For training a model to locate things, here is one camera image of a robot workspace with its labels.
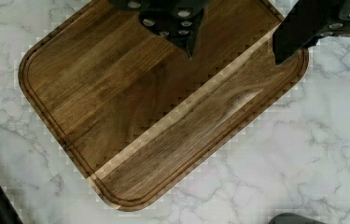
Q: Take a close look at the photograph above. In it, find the dark wooden cutting board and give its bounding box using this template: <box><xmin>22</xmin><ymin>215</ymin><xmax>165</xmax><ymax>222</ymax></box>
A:
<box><xmin>19</xmin><ymin>0</ymin><xmax>309</xmax><ymax>211</ymax></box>

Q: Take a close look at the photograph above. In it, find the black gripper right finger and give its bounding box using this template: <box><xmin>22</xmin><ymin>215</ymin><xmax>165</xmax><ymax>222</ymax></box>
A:
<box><xmin>273</xmin><ymin>0</ymin><xmax>350</xmax><ymax>64</ymax></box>

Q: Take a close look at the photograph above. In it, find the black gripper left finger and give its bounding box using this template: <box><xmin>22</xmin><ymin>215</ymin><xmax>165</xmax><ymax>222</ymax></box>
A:
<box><xmin>110</xmin><ymin>0</ymin><xmax>210</xmax><ymax>59</ymax></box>

